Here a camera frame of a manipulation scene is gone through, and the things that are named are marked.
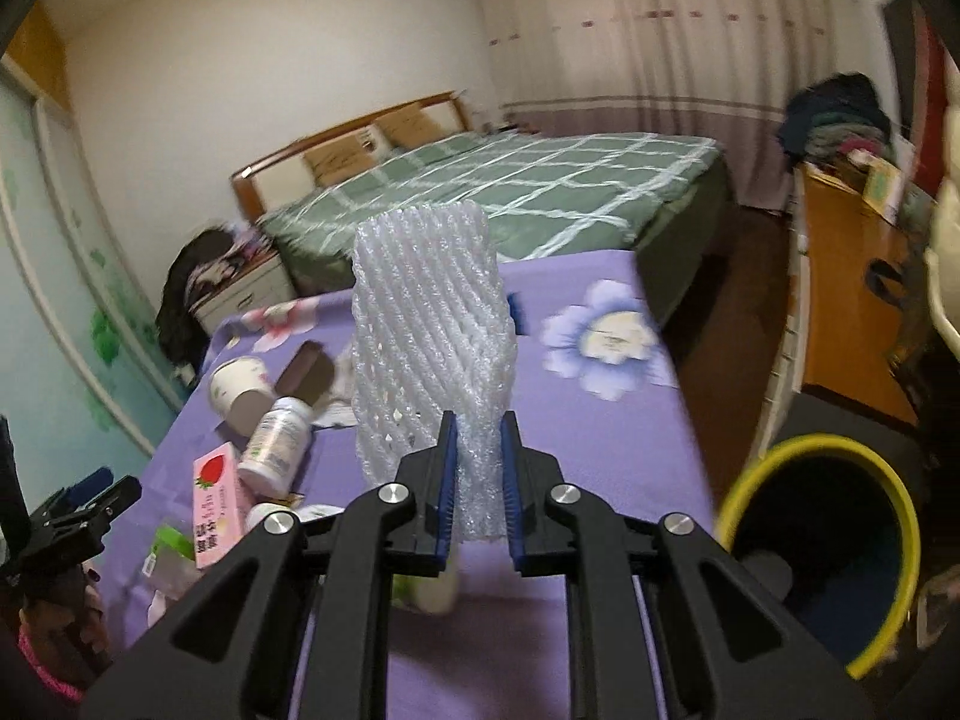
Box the white paper cup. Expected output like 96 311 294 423
208 356 277 442

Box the wardrobe door with green leaves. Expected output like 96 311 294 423
0 60 188 511

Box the small brown tray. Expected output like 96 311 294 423
276 341 335 402

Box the folded clothes pile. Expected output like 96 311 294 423
776 73 893 166

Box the dark blue bag strap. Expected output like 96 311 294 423
866 259 912 308

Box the wooden desk with drawers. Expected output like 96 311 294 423
761 161 938 458

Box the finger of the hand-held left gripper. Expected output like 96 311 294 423
30 467 143 563

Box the brown pillow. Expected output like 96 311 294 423
304 135 391 185
375 103 451 151

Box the pink strawberry carton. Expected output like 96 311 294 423
193 444 248 571

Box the purple floral tablecloth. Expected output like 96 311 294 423
97 249 713 720

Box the bed with green quilt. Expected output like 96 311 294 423
259 131 740 297

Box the white nightstand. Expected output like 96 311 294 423
187 251 297 335

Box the white puffer jacket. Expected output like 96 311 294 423
922 75 960 361

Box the dark clothes pile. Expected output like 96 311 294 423
156 229 275 391

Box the striped beige curtain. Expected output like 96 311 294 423
480 0 912 211

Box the white pill bottle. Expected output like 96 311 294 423
237 397 316 500

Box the wooden bed headboard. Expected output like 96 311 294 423
231 90 473 226

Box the white foam net sleeve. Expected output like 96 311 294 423
351 200 518 545

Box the yellow-rimmed dark bin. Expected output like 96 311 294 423
712 436 922 680

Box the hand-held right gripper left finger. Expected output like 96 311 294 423
79 411 460 720

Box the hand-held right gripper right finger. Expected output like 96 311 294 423
499 411 878 720

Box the green and clear wrapper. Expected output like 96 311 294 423
142 525 203 601

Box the green picture frame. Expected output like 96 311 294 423
861 165 905 226

